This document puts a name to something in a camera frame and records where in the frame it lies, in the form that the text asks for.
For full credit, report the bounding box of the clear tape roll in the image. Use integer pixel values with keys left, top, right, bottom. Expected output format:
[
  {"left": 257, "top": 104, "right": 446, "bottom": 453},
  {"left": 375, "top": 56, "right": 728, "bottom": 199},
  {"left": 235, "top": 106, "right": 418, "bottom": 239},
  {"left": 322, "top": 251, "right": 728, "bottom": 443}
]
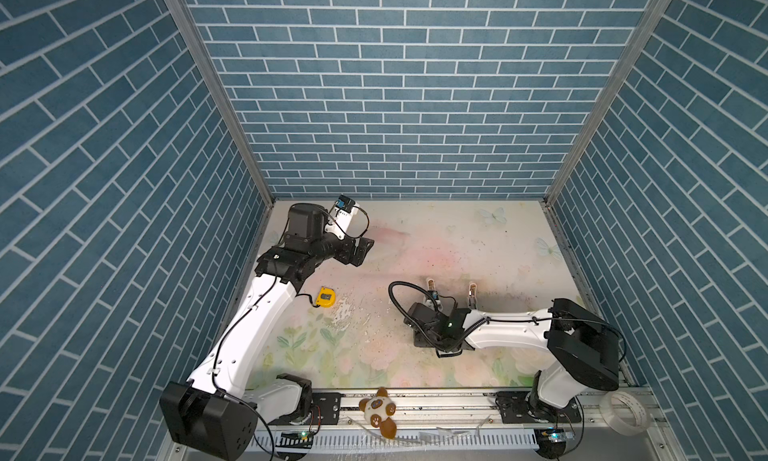
[{"left": 599, "top": 391, "right": 651, "bottom": 437}]

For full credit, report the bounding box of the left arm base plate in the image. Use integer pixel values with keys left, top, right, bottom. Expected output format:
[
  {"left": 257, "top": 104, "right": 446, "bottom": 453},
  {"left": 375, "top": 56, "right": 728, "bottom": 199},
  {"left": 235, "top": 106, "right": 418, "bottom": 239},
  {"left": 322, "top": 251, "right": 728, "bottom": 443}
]
[{"left": 269, "top": 392, "right": 343, "bottom": 427}]

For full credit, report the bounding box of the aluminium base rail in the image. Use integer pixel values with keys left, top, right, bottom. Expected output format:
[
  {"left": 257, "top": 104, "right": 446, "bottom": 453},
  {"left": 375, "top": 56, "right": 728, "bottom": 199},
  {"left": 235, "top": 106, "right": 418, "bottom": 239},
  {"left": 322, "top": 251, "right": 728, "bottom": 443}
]
[{"left": 242, "top": 388, "right": 684, "bottom": 460}]

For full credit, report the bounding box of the brown white plush toy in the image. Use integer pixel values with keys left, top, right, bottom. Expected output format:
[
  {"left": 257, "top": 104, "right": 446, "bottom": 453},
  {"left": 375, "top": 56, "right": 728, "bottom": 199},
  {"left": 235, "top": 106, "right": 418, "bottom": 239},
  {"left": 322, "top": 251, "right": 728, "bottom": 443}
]
[{"left": 359, "top": 387, "right": 397, "bottom": 440}]

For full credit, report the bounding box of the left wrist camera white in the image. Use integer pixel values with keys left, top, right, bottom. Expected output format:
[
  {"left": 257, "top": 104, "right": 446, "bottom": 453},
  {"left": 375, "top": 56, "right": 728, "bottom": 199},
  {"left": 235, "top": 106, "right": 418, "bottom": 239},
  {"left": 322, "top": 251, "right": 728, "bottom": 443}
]
[{"left": 325, "top": 195, "right": 370, "bottom": 240}]

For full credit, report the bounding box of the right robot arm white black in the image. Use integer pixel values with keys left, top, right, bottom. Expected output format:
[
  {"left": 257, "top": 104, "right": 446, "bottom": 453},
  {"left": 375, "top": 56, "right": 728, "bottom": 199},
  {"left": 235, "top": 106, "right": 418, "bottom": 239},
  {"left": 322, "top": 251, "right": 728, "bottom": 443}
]
[{"left": 401, "top": 298, "right": 621, "bottom": 418}]

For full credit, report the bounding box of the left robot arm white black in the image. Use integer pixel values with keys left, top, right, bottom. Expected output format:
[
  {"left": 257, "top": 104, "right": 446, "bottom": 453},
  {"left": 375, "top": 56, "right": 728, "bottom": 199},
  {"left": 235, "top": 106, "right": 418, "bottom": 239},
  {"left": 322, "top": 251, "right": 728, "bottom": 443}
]
[{"left": 159, "top": 196, "right": 374, "bottom": 460}]

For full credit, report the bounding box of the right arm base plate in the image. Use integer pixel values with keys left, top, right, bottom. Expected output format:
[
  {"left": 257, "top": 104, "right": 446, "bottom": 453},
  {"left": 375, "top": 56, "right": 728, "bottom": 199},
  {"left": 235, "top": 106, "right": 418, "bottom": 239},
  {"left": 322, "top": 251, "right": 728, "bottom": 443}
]
[{"left": 492, "top": 390, "right": 583, "bottom": 425}]

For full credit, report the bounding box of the yellow tape measure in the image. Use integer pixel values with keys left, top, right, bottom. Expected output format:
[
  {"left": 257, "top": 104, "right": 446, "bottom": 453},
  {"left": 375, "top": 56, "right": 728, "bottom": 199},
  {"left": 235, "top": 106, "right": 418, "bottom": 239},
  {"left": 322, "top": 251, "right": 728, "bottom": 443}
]
[{"left": 315, "top": 286, "right": 336, "bottom": 308}]

